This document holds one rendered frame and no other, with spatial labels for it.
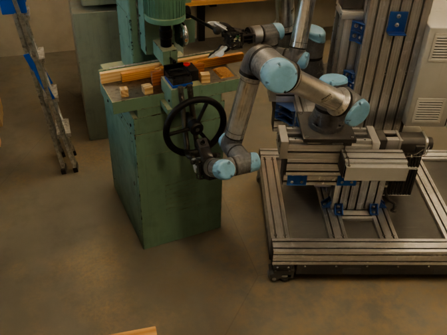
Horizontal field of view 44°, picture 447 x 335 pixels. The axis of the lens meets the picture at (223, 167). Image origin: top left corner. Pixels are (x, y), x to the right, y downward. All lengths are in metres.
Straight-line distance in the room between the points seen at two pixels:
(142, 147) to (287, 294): 0.99
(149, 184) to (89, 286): 0.58
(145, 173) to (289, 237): 0.75
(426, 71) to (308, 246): 0.95
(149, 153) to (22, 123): 1.67
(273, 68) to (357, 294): 1.35
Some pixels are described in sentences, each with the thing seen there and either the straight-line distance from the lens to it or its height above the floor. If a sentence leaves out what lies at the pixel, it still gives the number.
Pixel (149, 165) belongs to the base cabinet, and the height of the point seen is 0.53.
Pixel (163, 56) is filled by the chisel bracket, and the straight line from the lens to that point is 2.48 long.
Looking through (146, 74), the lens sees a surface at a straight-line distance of 2.54.
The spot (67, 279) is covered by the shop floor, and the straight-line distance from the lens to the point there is 2.86.
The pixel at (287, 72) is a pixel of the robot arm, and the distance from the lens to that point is 1.90.
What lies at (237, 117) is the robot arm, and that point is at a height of 0.97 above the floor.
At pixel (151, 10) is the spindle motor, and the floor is 1.22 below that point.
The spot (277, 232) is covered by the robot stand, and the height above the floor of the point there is 0.23.
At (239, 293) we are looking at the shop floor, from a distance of 2.73.
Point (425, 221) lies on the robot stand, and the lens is 2.99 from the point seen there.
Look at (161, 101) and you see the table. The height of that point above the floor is 0.87.
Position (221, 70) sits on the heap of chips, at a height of 0.92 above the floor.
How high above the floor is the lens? 2.07
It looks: 37 degrees down
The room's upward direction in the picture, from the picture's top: 2 degrees clockwise
